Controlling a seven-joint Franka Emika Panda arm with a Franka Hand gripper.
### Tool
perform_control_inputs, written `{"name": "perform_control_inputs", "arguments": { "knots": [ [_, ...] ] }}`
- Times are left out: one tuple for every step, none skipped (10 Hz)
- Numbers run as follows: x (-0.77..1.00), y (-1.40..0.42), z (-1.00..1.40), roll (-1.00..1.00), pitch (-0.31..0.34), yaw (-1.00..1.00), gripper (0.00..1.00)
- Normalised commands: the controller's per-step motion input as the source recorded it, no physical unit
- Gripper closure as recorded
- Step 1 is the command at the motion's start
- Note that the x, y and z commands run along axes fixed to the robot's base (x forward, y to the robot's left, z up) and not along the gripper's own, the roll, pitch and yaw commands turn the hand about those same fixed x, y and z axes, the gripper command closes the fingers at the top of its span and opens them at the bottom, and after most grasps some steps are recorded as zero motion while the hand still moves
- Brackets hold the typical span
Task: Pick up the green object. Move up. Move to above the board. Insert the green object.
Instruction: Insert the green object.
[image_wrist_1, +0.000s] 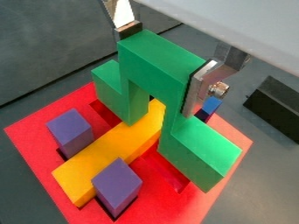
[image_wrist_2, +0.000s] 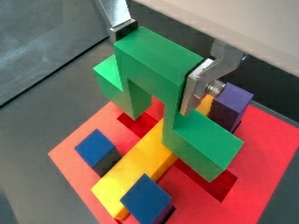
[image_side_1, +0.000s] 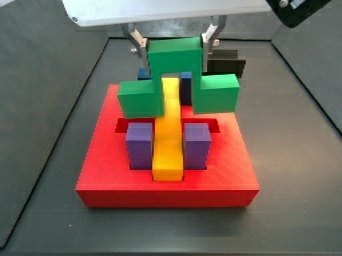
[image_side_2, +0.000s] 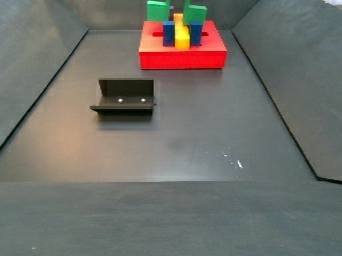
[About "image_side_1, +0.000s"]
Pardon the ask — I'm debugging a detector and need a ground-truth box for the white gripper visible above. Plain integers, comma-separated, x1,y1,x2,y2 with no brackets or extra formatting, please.
61,0,271,71

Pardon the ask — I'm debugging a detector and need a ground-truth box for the green stepped arch block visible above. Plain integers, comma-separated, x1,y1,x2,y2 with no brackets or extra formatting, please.
118,37,239,118

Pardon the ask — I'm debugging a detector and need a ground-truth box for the red base board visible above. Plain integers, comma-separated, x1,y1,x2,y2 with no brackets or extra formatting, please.
76,85,259,208

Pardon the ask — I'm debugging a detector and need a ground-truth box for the blue block right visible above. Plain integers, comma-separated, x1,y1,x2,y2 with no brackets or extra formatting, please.
179,72,192,105

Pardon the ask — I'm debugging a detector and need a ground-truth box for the blue block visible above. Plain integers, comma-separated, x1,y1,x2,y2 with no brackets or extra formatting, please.
138,68,151,80
179,72,192,105

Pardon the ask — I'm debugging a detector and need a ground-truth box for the blue block left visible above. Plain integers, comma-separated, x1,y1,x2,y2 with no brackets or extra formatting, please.
138,68,151,80

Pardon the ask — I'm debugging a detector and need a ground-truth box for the purple block left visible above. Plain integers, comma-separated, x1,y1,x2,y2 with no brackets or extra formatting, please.
126,123,152,170

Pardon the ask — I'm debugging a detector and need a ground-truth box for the purple block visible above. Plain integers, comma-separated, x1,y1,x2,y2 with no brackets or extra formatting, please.
183,123,211,170
126,123,152,170

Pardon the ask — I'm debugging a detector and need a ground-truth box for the purple block right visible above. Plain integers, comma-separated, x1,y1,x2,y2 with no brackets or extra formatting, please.
183,123,211,170

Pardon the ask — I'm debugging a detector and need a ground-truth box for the yellow long bar block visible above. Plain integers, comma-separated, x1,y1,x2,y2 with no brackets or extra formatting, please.
152,78,183,181

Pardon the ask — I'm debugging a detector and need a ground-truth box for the black angled bracket holder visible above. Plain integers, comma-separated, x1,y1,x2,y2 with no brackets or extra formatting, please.
207,49,246,78

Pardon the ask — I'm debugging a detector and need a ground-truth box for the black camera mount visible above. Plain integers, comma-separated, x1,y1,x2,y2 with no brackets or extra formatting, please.
266,0,331,28

